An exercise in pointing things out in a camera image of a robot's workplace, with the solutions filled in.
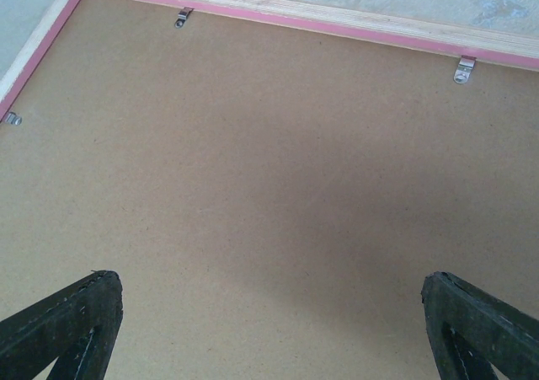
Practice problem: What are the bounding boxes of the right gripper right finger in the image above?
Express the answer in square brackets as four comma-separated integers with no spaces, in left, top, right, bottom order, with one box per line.
[421,272,538,379]

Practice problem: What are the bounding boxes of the metal frame retaining clip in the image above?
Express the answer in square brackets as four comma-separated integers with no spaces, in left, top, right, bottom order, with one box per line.
[174,8,193,29]
[453,56,476,85]
[2,111,23,126]

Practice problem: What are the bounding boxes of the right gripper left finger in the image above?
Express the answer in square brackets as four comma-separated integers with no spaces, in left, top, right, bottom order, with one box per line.
[1,270,123,379]

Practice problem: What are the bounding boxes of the brown frame backing board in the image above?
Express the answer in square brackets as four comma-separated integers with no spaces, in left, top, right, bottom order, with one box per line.
[1,0,538,379]

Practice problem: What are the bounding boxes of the pink wooden picture frame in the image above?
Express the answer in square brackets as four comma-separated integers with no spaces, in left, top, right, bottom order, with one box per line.
[1,0,538,115]

